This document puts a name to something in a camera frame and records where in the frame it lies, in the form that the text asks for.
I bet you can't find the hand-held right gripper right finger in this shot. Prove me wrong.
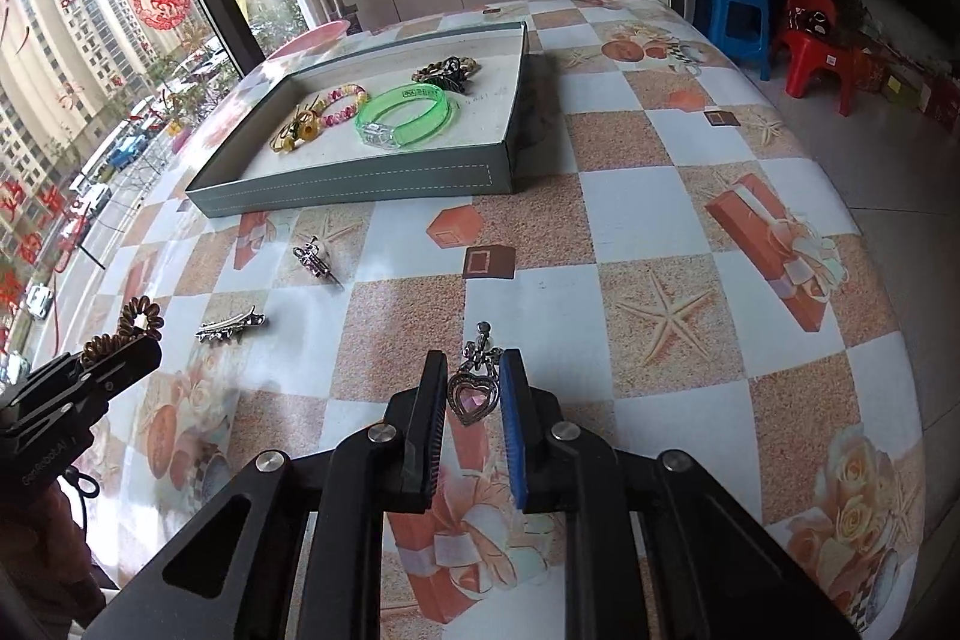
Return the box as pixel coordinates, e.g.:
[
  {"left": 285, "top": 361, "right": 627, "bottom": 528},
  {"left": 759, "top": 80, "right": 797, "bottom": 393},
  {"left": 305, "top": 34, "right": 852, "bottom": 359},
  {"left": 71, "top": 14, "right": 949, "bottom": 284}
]
[{"left": 500, "top": 347, "right": 865, "bottom": 640}]

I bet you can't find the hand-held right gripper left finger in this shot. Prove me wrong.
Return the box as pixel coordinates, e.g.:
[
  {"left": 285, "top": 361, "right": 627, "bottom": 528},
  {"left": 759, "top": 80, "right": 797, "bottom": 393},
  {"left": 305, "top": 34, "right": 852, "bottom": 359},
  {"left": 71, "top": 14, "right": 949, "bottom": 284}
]
[{"left": 82, "top": 349, "right": 451, "bottom": 640}]

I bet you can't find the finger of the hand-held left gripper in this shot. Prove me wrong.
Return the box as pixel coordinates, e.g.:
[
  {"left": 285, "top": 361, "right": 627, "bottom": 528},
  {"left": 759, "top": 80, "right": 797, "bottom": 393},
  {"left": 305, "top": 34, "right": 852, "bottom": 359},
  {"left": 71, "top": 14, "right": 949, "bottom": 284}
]
[
  {"left": 15, "top": 334, "right": 164, "bottom": 435},
  {"left": 0, "top": 351, "right": 92, "bottom": 416}
]

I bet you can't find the brown coil hair tie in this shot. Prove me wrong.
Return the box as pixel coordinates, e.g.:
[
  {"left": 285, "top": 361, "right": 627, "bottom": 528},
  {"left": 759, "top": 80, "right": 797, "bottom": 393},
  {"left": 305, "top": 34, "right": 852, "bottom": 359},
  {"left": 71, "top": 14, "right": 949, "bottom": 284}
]
[{"left": 81, "top": 296, "right": 165, "bottom": 368}]

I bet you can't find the pink heart pendant charm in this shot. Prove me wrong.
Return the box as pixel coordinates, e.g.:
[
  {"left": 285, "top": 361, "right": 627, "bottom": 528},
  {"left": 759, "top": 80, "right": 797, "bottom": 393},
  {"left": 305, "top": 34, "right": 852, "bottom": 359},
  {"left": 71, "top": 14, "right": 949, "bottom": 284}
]
[{"left": 447, "top": 320, "right": 504, "bottom": 428}]

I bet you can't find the grey-green shallow cardboard box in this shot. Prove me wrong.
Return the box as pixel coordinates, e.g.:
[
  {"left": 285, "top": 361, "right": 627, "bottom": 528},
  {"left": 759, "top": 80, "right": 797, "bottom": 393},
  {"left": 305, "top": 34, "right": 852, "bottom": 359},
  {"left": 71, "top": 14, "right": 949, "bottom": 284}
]
[{"left": 184, "top": 20, "right": 530, "bottom": 220}]

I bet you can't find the yellow flower hair tie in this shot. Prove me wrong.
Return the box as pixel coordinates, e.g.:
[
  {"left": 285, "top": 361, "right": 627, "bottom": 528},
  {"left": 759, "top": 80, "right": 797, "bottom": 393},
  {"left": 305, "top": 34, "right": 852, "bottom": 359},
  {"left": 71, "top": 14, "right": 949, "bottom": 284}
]
[{"left": 269, "top": 110, "right": 320, "bottom": 156}]

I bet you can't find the green translucent bangle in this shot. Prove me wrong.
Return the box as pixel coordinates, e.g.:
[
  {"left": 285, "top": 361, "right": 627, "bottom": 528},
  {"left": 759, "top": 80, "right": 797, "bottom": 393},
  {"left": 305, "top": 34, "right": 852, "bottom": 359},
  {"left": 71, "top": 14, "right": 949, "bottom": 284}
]
[{"left": 353, "top": 83, "right": 461, "bottom": 153}]

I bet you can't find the pink yellow coil bracelet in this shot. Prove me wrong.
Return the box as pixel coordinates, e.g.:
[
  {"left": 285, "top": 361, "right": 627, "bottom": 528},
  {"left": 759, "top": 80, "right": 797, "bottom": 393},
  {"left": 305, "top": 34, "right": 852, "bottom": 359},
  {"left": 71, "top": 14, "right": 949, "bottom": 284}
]
[{"left": 318, "top": 82, "right": 371, "bottom": 130}]

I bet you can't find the brown braided bracelet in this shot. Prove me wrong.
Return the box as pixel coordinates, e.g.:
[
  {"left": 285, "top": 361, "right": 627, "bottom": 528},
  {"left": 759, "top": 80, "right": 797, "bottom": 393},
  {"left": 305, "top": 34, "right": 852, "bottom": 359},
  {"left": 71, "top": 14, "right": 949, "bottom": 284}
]
[{"left": 410, "top": 56, "right": 482, "bottom": 86}]

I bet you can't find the person's left hand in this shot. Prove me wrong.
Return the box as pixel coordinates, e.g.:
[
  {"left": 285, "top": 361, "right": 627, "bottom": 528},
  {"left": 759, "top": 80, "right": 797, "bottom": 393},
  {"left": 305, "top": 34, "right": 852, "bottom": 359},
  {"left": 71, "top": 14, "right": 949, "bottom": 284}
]
[{"left": 0, "top": 482, "right": 102, "bottom": 615}]

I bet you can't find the silver metal hair clip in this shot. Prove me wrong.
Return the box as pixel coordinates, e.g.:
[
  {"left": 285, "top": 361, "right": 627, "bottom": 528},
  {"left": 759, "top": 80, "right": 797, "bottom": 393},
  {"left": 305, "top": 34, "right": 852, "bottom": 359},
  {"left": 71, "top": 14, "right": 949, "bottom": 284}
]
[{"left": 196, "top": 305, "right": 266, "bottom": 343}]

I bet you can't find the small silver hair clip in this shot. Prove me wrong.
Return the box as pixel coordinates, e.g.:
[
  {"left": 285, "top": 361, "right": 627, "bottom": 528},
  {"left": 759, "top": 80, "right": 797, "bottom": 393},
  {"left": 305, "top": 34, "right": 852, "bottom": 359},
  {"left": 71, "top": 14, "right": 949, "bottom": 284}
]
[{"left": 292, "top": 237, "right": 347, "bottom": 290}]

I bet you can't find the blue plastic stool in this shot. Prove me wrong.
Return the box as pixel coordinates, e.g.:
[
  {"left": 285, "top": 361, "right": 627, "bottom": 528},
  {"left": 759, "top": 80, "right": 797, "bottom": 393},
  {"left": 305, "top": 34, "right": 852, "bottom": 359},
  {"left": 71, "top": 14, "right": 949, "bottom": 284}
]
[{"left": 693, "top": 0, "right": 774, "bottom": 81}]

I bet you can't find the red plastic chair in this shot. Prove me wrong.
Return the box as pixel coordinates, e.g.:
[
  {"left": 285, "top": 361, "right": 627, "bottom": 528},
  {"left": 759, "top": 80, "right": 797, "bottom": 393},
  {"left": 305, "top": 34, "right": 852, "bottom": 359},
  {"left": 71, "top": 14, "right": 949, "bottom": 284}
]
[{"left": 772, "top": 0, "right": 865, "bottom": 118}]

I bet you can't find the row of gift boxes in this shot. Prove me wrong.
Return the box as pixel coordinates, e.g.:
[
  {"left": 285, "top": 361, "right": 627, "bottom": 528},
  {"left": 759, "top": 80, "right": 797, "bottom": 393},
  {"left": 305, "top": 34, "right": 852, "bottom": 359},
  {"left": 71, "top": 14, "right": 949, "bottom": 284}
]
[{"left": 861, "top": 51, "right": 960, "bottom": 133}]

